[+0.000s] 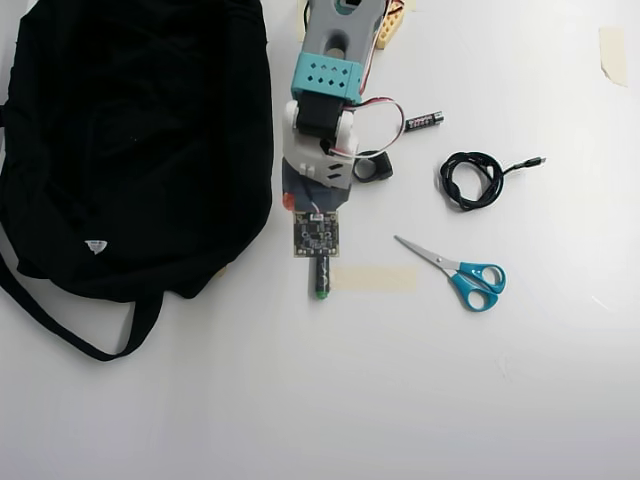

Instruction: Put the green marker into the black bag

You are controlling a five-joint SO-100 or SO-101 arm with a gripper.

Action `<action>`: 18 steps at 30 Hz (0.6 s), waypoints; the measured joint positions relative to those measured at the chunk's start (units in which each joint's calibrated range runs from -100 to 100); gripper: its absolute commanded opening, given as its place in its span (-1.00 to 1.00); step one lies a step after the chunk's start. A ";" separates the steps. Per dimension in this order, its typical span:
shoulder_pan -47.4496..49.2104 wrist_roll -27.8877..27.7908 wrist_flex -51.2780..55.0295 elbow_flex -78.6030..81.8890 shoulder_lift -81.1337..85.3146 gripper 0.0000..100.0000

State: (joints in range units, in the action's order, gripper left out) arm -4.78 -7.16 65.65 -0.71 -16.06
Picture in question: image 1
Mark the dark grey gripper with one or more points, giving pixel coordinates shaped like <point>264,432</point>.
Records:
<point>300,196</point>

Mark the green capped black marker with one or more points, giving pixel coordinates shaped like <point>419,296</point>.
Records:
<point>322,275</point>

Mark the white teal grey robot arm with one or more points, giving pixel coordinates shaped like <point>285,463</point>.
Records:
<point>325,75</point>

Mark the black fabric bag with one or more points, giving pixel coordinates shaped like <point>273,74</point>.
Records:
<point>125,150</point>

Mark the beige masking tape strip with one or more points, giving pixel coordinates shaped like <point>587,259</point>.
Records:
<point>302,22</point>
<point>375,279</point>
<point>614,55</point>

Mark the black AA battery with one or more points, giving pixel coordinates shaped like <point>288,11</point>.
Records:
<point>424,121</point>

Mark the yellow perforated plastic part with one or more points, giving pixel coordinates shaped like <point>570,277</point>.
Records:
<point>390,30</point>

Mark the camera circuit board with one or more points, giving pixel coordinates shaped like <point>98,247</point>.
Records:
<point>316,237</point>

